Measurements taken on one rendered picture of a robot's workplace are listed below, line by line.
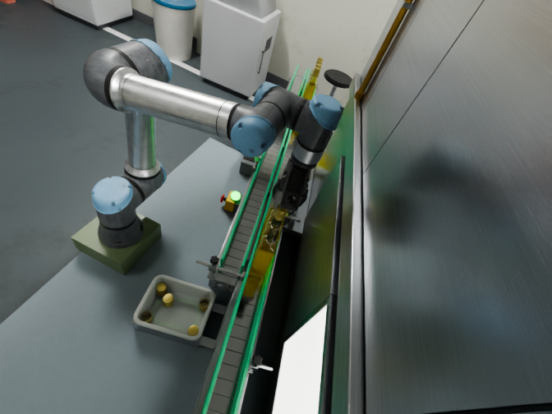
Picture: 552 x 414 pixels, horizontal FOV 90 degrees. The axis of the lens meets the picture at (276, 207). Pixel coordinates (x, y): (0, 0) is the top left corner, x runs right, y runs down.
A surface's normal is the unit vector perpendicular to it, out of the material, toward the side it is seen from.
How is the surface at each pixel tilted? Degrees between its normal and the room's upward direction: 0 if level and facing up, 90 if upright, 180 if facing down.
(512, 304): 90
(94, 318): 0
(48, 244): 0
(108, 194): 5
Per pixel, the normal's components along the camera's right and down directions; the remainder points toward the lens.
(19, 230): 0.25, -0.61
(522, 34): -0.95, -0.32
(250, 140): -0.35, 0.63
